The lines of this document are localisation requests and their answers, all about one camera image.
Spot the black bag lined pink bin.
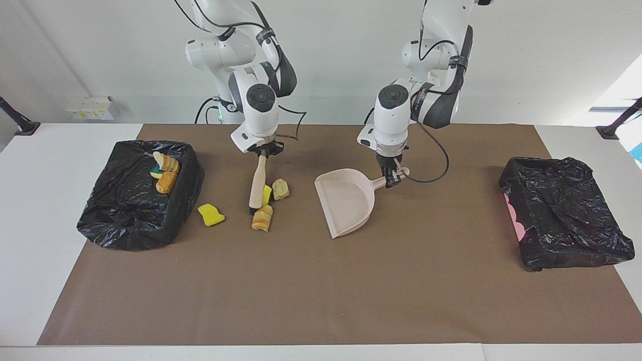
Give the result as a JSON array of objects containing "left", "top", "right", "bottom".
[{"left": 499, "top": 156, "right": 635, "bottom": 272}]

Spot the striped croissant bread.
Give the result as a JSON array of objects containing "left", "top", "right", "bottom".
[{"left": 251, "top": 204, "right": 274, "bottom": 232}]

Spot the golden croissant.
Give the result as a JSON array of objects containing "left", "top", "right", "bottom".
[{"left": 153, "top": 151, "right": 181, "bottom": 173}]

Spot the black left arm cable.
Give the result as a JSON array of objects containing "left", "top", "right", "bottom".
[{"left": 394, "top": 28, "right": 467, "bottom": 184}]

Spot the white wall socket box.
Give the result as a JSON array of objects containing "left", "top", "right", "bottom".
[{"left": 65, "top": 96, "right": 115, "bottom": 121}]

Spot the brown table mat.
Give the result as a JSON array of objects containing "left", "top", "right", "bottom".
[{"left": 37, "top": 124, "right": 642, "bottom": 346}]

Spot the beige plastic dustpan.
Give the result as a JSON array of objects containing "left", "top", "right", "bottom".
[{"left": 314, "top": 167, "right": 410, "bottom": 239}]

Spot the brown bread roll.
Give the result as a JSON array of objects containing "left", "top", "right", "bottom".
[{"left": 155, "top": 171, "right": 179, "bottom": 195}]

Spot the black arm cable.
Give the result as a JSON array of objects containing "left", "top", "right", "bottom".
[
  {"left": 173, "top": 0, "right": 307, "bottom": 141},
  {"left": 394, "top": 28, "right": 467, "bottom": 184}
]

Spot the black camera stand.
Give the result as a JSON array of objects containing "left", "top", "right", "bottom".
[
  {"left": 596, "top": 98, "right": 642, "bottom": 140},
  {"left": 0, "top": 96, "right": 42, "bottom": 137}
]

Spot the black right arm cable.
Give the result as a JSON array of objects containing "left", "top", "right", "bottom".
[{"left": 173, "top": 0, "right": 307, "bottom": 141}]

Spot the beige hand brush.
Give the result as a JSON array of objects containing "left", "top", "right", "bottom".
[{"left": 249, "top": 154, "right": 269, "bottom": 215}]

